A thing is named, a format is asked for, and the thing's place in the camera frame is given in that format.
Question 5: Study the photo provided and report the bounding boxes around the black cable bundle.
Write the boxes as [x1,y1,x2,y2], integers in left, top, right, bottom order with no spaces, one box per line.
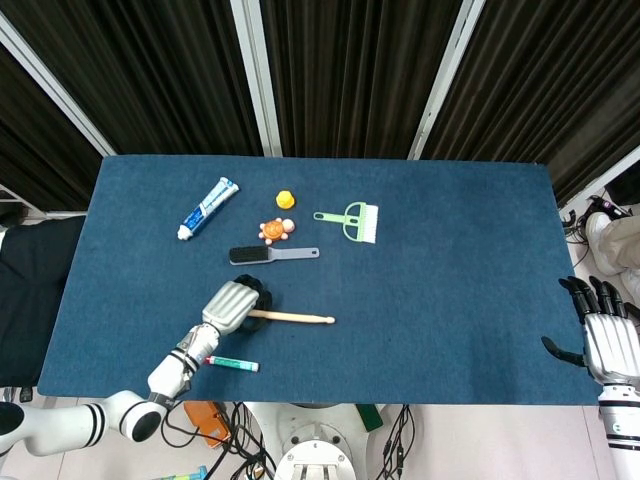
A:
[380,404,416,480]

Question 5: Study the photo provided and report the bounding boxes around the green block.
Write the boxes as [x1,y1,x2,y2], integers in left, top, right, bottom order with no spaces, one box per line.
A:
[355,404,385,433]

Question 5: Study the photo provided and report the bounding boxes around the wooden drumstick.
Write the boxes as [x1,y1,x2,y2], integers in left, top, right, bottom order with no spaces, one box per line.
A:
[248,309,336,326]

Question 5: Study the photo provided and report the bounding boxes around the blue table mat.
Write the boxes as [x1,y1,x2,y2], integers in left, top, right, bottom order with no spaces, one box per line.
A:
[37,154,600,407]

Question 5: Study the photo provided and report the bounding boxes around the red capped marker pen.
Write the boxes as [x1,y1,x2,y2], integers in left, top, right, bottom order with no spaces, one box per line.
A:
[205,355,260,373]

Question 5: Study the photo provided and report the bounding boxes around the green white hand brush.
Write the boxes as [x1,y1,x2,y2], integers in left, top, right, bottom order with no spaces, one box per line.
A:
[313,201,380,245]

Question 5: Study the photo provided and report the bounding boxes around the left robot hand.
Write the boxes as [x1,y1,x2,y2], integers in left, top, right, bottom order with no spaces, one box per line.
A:
[200,274,274,337]

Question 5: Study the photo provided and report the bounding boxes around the black cloth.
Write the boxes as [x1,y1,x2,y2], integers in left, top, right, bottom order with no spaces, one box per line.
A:
[0,215,87,389]

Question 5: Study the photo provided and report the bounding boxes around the person leg beige trousers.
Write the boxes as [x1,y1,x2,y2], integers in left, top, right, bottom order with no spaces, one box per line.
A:
[599,213,640,266]

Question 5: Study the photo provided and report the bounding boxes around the black bristle grey brush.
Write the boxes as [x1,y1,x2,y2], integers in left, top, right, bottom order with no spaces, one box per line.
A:
[228,245,321,267]

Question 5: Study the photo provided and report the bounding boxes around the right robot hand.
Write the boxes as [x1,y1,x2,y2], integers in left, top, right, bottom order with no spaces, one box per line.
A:
[541,276,640,387]

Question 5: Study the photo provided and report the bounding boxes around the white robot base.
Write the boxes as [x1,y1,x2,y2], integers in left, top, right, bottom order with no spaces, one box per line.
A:
[247,402,389,480]

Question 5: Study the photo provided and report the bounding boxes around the blue white toothpaste tube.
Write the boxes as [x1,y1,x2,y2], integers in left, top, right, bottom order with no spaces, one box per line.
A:
[176,176,240,243]

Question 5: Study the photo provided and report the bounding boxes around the orange device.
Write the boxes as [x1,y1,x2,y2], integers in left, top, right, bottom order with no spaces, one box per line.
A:
[183,401,233,450]

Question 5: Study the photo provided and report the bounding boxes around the orange turtle toy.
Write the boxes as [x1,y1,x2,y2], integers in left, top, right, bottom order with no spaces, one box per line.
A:
[258,217,295,246]

